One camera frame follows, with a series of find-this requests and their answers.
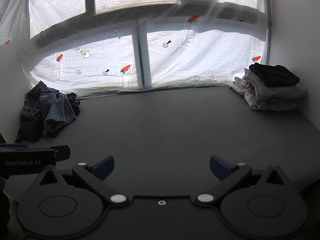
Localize grey garment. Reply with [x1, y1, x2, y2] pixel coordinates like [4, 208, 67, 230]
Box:
[243, 69, 308, 106]

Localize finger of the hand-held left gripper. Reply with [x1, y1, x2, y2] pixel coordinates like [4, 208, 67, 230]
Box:
[49, 145, 71, 162]
[0, 143, 28, 149]

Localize black knit sweater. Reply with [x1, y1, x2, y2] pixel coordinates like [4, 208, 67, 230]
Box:
[248, 63, 301, 88]

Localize white printed curtain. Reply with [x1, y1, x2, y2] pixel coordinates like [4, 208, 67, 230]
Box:
[0, 0, 272, 101]

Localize pile of white clothes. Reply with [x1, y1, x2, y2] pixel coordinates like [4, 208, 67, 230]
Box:
[229, 77, 298, 111]

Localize blue denim jeans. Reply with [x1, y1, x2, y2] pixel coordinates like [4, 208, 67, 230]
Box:
[21, 81, 77, 138]

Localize black garment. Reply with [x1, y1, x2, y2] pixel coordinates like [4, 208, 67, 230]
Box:
[15, 92, 81, 143]

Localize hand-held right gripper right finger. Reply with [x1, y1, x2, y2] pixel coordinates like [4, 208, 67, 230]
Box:
[197, 155, 290, 204]

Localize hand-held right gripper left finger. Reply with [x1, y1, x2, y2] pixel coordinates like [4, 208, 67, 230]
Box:
[35, 155, 130, 205]

